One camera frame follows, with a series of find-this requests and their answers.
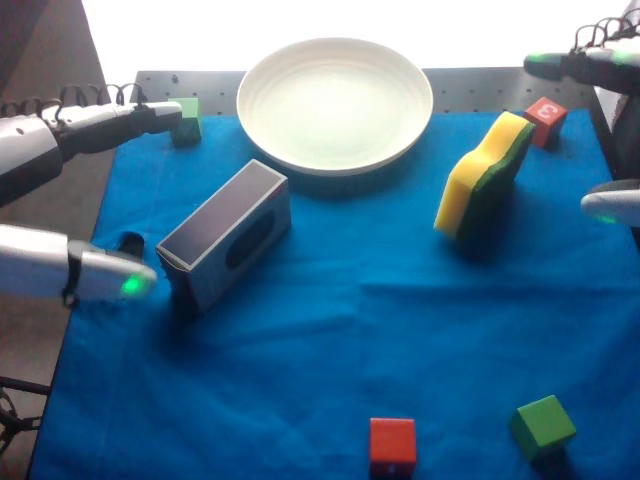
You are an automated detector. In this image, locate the blue cloth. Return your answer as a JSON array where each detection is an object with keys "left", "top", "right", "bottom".
[{"left": 28, "top": 112, "right": 640, "bottom": 480}]

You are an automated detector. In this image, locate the black metal stand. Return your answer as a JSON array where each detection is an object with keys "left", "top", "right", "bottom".
[{"left": 0, "top": 377, "right": 52, "bottom": 454}]

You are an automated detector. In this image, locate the green cube block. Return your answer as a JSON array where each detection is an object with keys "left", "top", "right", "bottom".
[
  {"left": 169, "top": 97, "right": 204, "bottom": 148},
  {"left": 509, "top": 394, "right": 577, "bottom": 461}
]

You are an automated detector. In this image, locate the red block printed three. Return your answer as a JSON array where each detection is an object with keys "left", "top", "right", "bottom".
[{"left": 523, "top": 96, "right": 570, "bottom": 149}]

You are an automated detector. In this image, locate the dark purple rectangular block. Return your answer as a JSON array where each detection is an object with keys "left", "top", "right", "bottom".
[{"left": 155, "top": 158, "right": 293, "bottom": 315}]

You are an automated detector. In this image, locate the yellow and green sponge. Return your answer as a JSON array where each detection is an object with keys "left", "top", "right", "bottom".
[{"left": 432, "top": 110, "right": 537, "bottom": 252}]

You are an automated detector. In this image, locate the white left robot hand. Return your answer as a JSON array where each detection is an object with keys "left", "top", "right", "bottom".
[{"left": 0, "top": 84, "right": 184, "bottom": 309}]

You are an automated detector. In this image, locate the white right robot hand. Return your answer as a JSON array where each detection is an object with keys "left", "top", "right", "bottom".
[{"left": 523, "top": 13, "right": 640, "bottom": 227}]

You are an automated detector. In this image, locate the round white plate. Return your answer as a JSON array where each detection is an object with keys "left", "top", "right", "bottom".
[{"left": 236, "top": 37, "right": 435, "bottom": 177}]

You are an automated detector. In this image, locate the red cube block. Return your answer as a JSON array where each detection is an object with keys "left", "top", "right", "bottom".
[{"left": 368, "top": 417, "right": 418, "bottom": 479}]

